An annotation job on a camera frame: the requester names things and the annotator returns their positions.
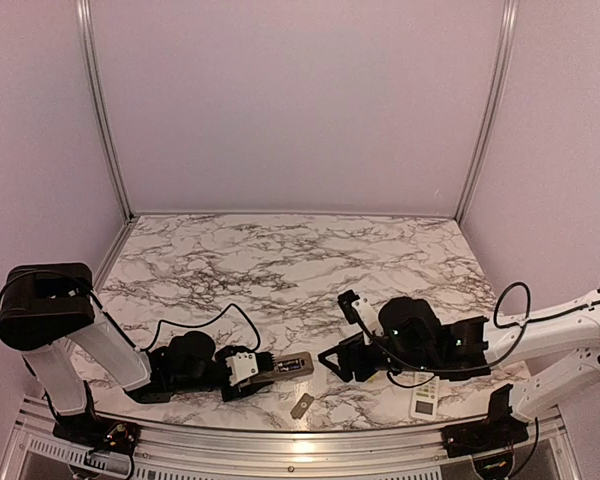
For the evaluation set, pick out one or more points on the grey battery compartment cover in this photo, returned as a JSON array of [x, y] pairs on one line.
[[301, 406]]

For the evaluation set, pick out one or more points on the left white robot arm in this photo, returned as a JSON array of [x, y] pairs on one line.
[[44, 306]]

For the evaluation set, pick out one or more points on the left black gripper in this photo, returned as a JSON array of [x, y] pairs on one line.
[[246, 391]]

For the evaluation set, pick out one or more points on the left aluminium frame post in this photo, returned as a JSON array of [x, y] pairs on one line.
[[89, 50]]

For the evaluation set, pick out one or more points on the aluminium frame post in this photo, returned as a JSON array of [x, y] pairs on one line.
[[505, 45], [89, 50]]

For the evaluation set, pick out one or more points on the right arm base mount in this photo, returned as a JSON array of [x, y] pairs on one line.
[[499, 429]]

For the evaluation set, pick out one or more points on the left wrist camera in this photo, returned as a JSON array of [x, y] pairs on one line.
[[249, 367]]

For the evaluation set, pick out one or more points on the front aluminium table rail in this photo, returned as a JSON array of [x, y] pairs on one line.
[[166, 451]]

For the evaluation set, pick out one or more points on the white remote control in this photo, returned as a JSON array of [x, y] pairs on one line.
[[424, 402], [291, 366]]

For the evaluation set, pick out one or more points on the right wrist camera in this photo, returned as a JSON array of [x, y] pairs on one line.
[[356, 309]]

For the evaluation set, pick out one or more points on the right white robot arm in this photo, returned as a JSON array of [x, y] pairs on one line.
[[571, 330]]

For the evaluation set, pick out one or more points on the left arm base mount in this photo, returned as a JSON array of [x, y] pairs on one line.
[[100, 434]]

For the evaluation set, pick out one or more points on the right aluminium frame post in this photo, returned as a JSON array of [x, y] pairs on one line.
[[505, 45]]

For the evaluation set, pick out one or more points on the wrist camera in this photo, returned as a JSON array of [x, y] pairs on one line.
[[249, 367], [356, 309]]

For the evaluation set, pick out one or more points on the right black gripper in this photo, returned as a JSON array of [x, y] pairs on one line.
[[349, 349]]

